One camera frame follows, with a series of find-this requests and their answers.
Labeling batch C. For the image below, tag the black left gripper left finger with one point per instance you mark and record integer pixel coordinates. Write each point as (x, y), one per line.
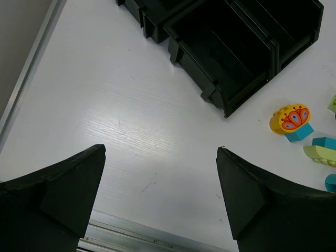
(49, 210)

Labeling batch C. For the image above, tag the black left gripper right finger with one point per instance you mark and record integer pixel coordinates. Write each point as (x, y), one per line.
(269, 213)

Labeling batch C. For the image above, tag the light green square brick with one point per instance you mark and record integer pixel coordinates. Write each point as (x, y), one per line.
(332, 105)

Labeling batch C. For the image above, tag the teal frog-print round brick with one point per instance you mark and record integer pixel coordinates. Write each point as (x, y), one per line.
(330, 183)

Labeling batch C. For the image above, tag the light green curved brick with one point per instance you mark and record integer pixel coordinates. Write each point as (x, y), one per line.
(320, 154)

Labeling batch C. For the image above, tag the small teal square brick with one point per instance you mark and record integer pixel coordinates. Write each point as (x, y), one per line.
(300, 134)

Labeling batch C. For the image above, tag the long teal brick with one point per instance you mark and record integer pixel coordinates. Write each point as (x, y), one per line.
(325, 142)

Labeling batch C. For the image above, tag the yellow flower-print arch brick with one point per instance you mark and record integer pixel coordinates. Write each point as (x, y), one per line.
(289, 119)

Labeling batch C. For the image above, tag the black four-compartment bin tray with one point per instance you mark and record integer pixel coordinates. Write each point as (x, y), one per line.
(230, 49)

